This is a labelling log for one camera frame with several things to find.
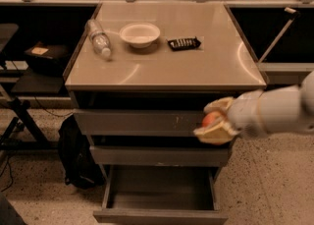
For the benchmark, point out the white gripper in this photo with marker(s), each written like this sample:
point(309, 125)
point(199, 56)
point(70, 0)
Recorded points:
point(244, 115)

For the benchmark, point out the red apple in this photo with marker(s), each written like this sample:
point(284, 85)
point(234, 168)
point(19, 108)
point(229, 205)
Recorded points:
point(212, 118)

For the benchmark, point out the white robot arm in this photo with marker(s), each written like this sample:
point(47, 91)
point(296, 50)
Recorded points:
point(289, 109)

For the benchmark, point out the grey drawer cabinet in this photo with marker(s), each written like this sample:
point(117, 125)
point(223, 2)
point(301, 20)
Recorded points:
point(221, 63)

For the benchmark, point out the grey open bottom drawer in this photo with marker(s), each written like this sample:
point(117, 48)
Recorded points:
point(151, 195)

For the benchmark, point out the grey middle drawer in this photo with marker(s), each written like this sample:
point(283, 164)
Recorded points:
point(160, 156)

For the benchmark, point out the grey top drawer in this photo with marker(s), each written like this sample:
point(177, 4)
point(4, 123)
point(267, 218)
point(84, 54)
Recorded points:
point(138, 123)

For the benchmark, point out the black snack bar wrapper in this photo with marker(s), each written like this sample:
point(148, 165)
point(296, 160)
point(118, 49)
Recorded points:
point(181, 44)

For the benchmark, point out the white bowl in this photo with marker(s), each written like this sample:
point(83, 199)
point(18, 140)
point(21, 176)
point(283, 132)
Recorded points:
point(139, 35)

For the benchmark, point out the white-tipped stick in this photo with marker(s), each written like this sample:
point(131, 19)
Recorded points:
point(293, 14)

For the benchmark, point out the clear plastic water bottle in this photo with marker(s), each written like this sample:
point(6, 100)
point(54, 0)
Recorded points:
point(99, 39)

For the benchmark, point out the black backpack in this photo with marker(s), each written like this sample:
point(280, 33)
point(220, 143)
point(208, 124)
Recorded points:
point(73, 148)

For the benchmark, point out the black box with label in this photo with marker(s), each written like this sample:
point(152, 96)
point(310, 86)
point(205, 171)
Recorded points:
point(48, 60)

